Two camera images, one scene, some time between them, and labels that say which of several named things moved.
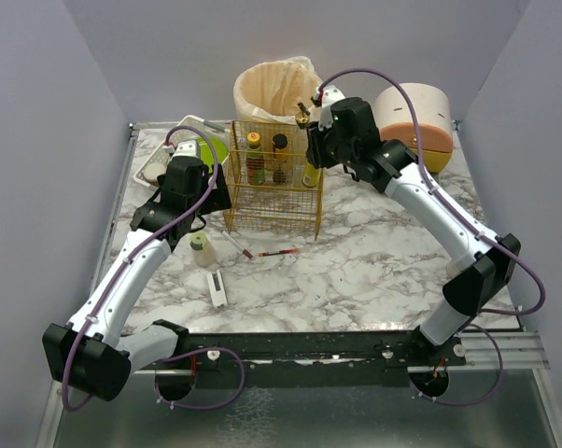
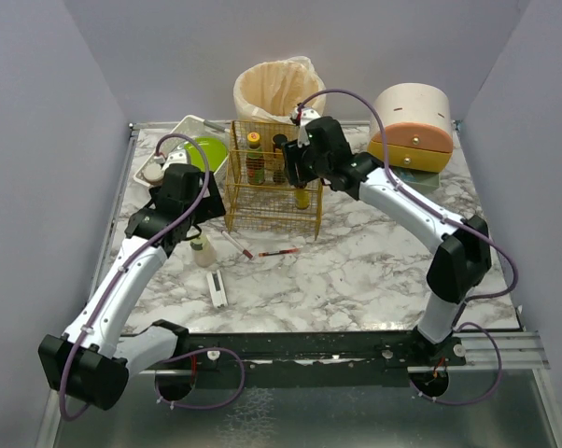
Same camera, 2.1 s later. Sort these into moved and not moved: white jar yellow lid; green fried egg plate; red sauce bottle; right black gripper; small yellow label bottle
Moved: right black gripper; small yellow label bottle
Not moved: red sauce bottle; white jar yellow lid; green fried egg plate
